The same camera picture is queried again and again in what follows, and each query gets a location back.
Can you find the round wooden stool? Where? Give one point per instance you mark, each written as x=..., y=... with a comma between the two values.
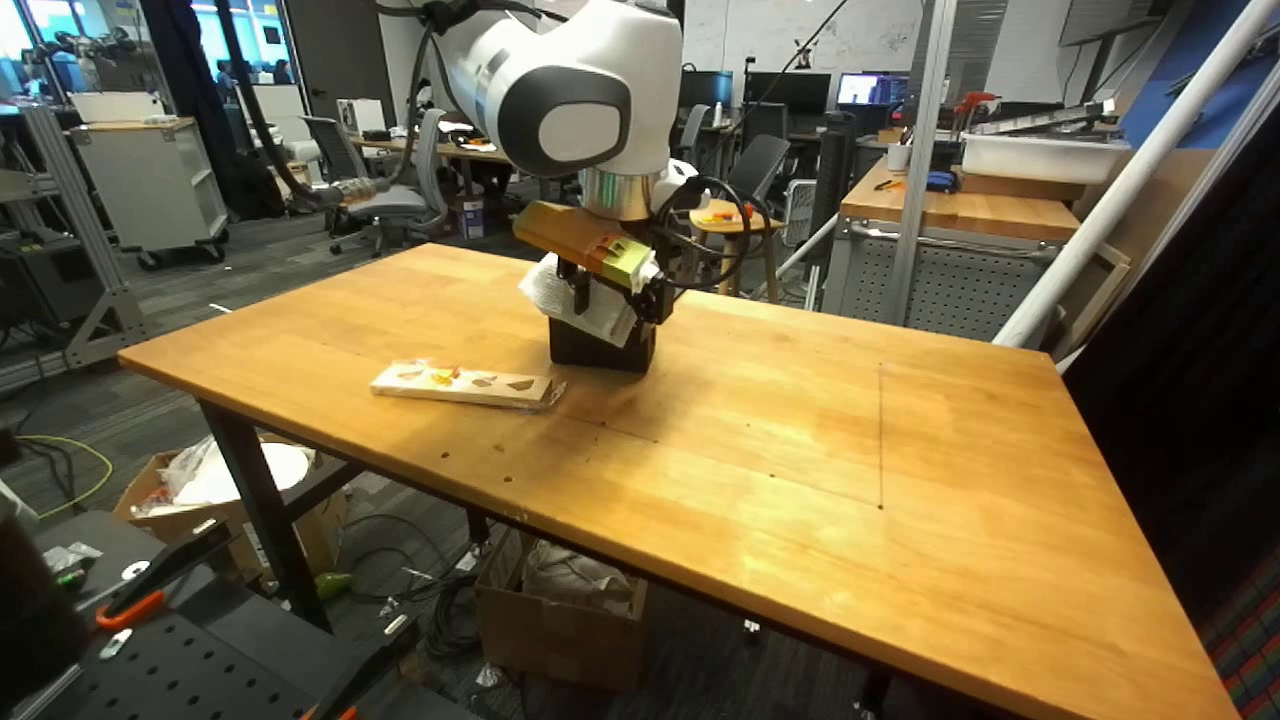
x=760, y=223

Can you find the white plastic bin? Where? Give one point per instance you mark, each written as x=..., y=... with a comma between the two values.
x=1042, y=156

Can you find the black perforated panel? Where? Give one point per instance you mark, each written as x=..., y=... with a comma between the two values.
x=214, y=667

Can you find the wooden shape puzzle board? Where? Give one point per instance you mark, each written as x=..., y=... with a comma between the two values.
x=507, y=391

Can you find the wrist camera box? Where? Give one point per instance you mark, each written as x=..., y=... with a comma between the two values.
x=580, y=240

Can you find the blue panel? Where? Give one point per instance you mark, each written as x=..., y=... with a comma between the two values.
x=1180, y=65

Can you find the dark computer monitor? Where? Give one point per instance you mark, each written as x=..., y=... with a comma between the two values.
x=786, y=93

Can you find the white pole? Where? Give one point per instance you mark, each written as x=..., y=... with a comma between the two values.
x=1133, y=173

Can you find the black perforated box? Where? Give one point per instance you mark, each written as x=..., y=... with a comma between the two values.
x=603, y=358

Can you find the black office chair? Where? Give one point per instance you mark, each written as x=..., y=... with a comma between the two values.
x=756, y=167

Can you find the black metal table leg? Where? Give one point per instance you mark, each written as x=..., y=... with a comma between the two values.
x=267, y=513

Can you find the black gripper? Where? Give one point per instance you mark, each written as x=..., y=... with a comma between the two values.
x=660, y=293

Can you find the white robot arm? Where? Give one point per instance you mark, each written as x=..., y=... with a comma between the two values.
x=587, y=54

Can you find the red yellow triangle block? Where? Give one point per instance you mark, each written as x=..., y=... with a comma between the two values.
x=452, y=374

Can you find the wooden workbench with drawers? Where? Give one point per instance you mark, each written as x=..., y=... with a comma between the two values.
x=960, y=212

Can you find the grey metal shelf frame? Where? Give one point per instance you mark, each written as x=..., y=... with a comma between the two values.
x=66, y=267

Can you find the cardboard box with plastic bag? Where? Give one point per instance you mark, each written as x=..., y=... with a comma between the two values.
x=203, y=495

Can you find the brown cardboard box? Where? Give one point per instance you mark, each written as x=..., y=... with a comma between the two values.
x=563, y=627

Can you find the grey metal pole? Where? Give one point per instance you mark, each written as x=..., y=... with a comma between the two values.
x=924, y=134

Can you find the lit computer monitor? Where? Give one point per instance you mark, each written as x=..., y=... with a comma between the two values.
x=875, y=91

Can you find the white rolling cabinet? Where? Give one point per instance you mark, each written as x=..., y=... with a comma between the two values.
x=146, y=173

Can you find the black curtain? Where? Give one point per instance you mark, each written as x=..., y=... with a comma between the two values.
x=1187, y=401

